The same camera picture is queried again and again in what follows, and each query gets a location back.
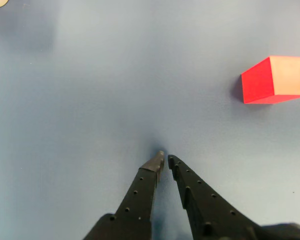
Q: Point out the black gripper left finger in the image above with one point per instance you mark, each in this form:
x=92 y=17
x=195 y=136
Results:
x=137 y=200

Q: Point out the red cube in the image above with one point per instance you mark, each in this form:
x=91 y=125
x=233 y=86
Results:
x=262 y=82

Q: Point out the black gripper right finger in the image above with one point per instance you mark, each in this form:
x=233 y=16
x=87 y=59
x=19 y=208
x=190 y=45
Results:
x=205 y=207

